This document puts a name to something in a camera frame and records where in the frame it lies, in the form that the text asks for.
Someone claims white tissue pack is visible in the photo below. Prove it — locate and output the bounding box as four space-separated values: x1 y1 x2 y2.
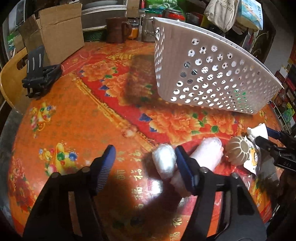
246 123 268 142

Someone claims small white bundle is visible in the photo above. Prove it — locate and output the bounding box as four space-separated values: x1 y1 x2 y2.
152 144 177 179

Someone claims white cube shelf unit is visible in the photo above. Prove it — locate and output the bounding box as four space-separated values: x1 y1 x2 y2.
271 64 295 137

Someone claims brown cardboard box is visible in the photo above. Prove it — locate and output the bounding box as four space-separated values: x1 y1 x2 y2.
18 3 84 66

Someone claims blue printed tote bag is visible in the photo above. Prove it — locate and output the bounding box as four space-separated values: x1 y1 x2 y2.
236 0 263 30

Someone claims red lid glass jar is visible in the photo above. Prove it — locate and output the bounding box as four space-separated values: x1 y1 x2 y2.
162 9 186 22

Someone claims long white roll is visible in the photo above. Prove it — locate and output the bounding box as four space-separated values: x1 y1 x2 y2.
170 137 224 198

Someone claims left wooden chair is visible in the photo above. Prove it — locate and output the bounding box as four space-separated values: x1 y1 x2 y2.
1 48 28 108

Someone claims black phone stand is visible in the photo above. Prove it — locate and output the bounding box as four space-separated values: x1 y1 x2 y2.
22 45 62 98

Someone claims red floral tablecloth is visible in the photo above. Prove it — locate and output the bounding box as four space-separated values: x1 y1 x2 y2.
8 41 280 240

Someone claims grey stacked drawer unit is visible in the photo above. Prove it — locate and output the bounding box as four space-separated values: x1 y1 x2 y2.
81 1 127 32

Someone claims orange filled glass jar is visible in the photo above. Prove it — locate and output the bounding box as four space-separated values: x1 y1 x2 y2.
128 18 140 40

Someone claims yellow cartoon white packet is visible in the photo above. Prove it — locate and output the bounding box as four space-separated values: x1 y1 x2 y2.
243 147 261 176

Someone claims clear purple plastic pouch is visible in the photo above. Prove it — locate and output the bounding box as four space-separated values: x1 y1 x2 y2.
257 150 280 190

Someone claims white ribbed round ball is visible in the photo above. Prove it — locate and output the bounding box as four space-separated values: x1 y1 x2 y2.
225 136 251 166

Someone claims beige canvas tote bag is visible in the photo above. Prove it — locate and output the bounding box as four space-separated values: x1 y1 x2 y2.
204 0 239 33

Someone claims white perforated plastic basket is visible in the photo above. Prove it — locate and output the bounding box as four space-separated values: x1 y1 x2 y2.
152 17 282 114

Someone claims brown ceramic mug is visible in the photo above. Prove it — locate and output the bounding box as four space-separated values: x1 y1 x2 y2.
106 17 132 44

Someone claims green shopping bag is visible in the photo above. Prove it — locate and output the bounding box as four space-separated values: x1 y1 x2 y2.
144 0 186 11

